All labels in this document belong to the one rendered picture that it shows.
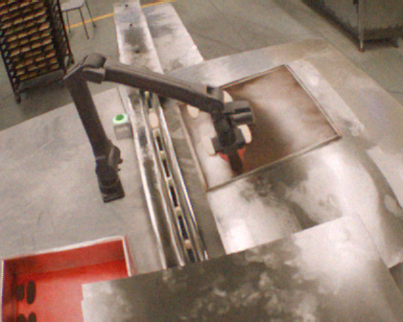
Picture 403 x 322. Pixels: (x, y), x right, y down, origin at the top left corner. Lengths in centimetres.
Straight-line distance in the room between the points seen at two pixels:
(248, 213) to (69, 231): 62
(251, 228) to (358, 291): 65
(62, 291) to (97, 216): 34
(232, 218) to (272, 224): 13
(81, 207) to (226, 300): 98
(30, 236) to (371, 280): 121
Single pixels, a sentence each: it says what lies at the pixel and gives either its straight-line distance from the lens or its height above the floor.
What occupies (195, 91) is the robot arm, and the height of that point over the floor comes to 122.
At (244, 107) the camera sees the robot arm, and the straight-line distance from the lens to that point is 131.
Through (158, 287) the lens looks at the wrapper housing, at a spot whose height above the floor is 130.
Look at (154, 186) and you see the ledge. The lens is 151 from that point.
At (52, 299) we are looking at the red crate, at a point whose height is 82.
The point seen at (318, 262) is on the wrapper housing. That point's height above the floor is 130.
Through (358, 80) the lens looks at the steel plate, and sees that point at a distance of 211.
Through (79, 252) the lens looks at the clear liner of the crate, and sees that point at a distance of 135.
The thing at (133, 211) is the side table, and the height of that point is 82.
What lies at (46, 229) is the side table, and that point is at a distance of 157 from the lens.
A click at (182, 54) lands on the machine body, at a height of 82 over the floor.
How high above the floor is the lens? 191
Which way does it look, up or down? 42 degrees down
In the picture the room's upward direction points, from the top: 9 degrees counter-clockwise
